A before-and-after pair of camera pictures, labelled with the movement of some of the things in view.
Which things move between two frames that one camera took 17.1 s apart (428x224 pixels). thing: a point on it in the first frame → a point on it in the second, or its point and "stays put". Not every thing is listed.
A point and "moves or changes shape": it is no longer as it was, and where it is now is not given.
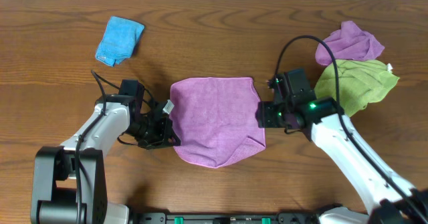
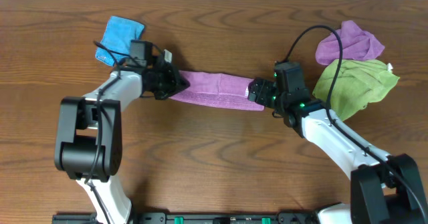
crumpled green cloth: [360, 83] stays put
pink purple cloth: [215, 120] moves or changes shape
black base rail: [225, 218] stays put
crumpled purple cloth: [348, 43] stays put
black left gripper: [163, 138] → [175, 79]
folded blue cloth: [118, 41] stays put
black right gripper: [265, 120] → [259, 92]
